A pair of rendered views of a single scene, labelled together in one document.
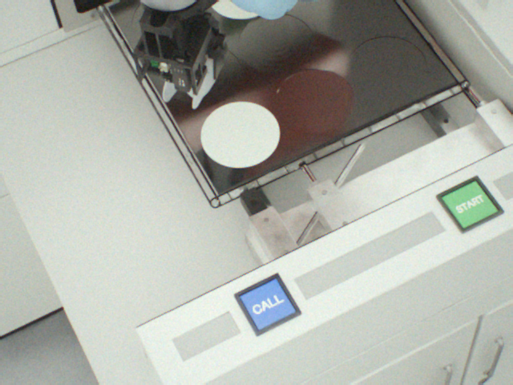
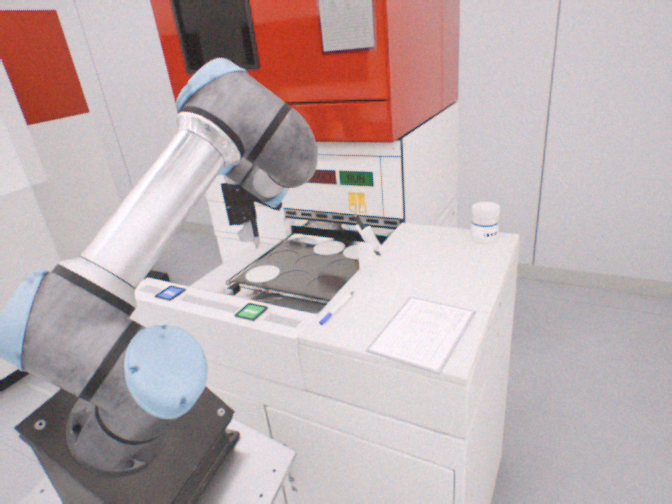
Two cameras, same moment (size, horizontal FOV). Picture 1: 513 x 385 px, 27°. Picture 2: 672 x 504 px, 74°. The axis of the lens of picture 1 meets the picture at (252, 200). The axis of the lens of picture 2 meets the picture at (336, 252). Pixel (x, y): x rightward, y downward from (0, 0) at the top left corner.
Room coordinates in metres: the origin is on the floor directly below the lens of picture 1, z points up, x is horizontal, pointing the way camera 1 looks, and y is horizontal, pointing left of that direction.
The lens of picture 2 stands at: (0.24, -1.06, 1.51)
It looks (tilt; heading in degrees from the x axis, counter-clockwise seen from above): 26 degrees down; 52
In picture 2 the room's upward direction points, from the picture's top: 6 degrees counter-clockwise
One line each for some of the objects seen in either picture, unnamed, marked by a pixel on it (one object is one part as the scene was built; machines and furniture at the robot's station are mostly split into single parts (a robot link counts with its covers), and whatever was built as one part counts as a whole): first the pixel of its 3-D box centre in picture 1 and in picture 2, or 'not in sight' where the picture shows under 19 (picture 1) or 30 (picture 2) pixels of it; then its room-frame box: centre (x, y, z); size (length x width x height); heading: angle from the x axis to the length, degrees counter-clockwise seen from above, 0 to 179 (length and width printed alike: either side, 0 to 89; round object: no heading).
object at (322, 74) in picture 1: (276, 44); (312, 262); (0.92, -0.05, 0.90); 0.34 x 0.34 x 0.01; 22
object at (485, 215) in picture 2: not in sight; (484, 222); (1.24, -0.44, 1.01); 0.07 x 0.07 x 0.10
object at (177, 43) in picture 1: (175, 30); (239, 201); (0.78, 0.06, 1.11); 0.09 x 0.08 x 0.12; 156
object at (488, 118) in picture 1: (503, 131); not in sight; (0.74, -0.32, 0.89); 0.08 x 0.03 x 0.03; 22
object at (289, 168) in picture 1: (343, 143); (278, 292); (0.75, -0.12, 0.90); 0.38 x 0.01 x 0.01; 112
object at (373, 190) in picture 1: (388, 199); not in sight; (0.68, -0.17, 0.87); 0.36 x 0.08 x 0.03; 112
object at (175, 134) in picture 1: (155, 100); (263, 256); (0.85, 0.11, 0.90); 0.37 x 0.01 x 0.01; 22
